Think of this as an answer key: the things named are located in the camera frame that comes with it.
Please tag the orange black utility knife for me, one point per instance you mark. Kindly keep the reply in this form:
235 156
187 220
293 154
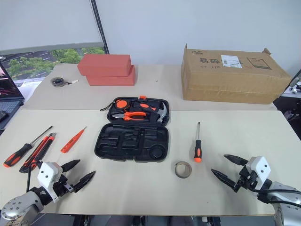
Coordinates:
38 151

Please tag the orange voltage tester pen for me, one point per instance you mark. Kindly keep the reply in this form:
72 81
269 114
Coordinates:
69 144

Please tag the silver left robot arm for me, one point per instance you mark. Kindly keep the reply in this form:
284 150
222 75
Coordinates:
18 207

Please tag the dark equipment with white parts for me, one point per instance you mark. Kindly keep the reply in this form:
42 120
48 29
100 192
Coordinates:
294 99

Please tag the open laptop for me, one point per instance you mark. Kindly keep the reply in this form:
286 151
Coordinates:
9 94

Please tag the black vertical pole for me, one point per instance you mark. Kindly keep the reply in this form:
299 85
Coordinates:
100 26

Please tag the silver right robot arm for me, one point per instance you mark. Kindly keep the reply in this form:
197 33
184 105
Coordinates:
289 212

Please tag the brown cardboard box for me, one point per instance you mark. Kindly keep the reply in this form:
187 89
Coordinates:
230 82

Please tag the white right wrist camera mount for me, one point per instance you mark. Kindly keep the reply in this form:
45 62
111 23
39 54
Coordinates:
259 169

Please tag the long orange black screwdriver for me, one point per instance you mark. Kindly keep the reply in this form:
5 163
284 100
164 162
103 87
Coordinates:
17 156

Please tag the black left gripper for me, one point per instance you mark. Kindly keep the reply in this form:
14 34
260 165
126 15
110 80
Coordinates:
62 187

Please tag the black tool case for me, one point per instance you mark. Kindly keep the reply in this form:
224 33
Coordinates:
131 146

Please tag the red rectangular box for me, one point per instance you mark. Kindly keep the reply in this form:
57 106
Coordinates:
110 80
103 64

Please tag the grey window blind bar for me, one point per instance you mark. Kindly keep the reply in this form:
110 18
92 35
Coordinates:
47 47

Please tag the grey tape roll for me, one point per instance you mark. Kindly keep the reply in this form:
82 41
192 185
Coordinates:
178 173

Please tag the short orange black screwdriver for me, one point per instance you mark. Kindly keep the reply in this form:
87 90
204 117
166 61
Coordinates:
198 148

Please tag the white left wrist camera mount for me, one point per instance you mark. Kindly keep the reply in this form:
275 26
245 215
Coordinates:
47 176

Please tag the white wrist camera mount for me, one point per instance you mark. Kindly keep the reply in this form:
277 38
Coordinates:
259 169
47 176

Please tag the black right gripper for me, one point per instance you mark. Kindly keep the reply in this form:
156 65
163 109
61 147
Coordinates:
247 180

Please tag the orange black tape measure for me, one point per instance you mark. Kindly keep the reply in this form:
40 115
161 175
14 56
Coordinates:
121 104

